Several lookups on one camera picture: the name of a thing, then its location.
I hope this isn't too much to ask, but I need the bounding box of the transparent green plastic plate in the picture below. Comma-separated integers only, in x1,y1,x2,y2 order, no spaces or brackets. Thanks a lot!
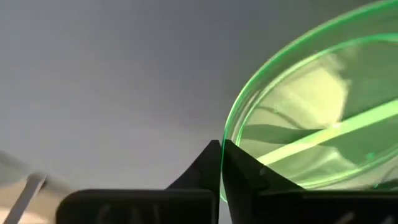
219,0,398,203

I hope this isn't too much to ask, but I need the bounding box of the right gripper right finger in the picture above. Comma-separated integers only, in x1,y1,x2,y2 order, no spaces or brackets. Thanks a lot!
221,139,305,224

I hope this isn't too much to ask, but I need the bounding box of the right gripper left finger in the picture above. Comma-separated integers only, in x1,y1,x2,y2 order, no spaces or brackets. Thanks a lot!
166,139,222,224

